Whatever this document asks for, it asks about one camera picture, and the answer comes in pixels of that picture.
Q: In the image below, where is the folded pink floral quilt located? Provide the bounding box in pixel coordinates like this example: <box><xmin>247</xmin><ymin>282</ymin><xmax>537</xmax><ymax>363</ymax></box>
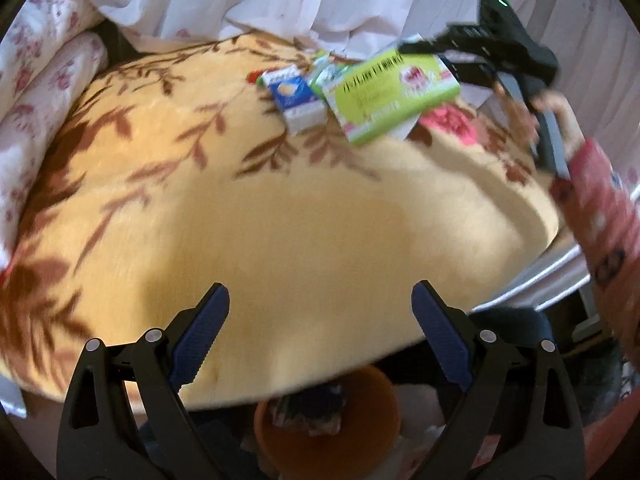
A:
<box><xmin>0</xmin><ymin>0</ymin><xmax>108</xmax><ymax>271</ymax></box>

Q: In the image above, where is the blue white carton box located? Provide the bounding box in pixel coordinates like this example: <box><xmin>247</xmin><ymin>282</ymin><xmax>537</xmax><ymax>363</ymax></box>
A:
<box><xmin>260</xmin><ymin>65</ymin><xmax>326</xmax><ymax>136</ymax></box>

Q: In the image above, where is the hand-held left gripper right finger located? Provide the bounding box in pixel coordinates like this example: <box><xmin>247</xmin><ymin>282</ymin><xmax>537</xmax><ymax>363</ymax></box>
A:
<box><xmin>411</xmin><ymin>280</ymin><xmax>586</xmax><ymax>480</ymax></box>

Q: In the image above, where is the person's right hand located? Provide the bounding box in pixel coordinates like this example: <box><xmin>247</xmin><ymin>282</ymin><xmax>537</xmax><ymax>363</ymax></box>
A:
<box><xmin>492</xmin><ymin>82</ymin><xmax>588</xmax><ymax>161</ymax></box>

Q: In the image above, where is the green medicine box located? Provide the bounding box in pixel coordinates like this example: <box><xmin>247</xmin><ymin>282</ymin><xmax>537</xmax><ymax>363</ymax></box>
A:
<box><xmin>320</xmin><ymin>42</ymin><xmax>462</xmax><ymax>147</ymax></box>

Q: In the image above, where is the person's pink-sleeved right forearm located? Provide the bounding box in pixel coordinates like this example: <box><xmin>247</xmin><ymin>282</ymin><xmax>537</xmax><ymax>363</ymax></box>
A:
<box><xmin>550</xmin><ymin>140</ymin><xmax>640</xmax><ymax>341</ymax></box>

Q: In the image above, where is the orange plastic bin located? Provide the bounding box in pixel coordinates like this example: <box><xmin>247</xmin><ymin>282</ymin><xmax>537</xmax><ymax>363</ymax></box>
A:
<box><xmin>252</xmin><ymin>365</ymin><xmax>403</xmax><ymax>476</ymax></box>

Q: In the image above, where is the white plastic bag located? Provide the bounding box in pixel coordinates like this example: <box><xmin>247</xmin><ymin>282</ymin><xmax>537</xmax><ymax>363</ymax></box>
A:
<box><xmin>395</xmin><ymin>385</ymin><xmax>451</xmax><ymax>461</ymax></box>

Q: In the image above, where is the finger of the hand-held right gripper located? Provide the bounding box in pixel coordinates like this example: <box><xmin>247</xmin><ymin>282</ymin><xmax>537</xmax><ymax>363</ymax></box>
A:
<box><xmin>399</xmin><ymin>22</ymin><xmax>495</xmax><ymax>56</ymax></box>
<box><xmin>444</xmin><ymin>59</ymin><xmax>502</xmax><ymax>87</ymax></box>

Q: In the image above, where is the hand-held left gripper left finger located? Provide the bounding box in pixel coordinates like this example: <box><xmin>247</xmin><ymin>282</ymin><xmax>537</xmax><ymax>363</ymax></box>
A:
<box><xmin>56</xmin><ymin>282</ymin><xmax>231</xmax><ymax>480</ymax></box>

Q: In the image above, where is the yellow floral plush blanket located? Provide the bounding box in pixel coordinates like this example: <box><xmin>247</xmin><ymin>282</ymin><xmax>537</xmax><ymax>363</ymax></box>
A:
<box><xmin>0</xmin><ymin>32</ymin><xmax>566</xmax><ymax>408</ymax></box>

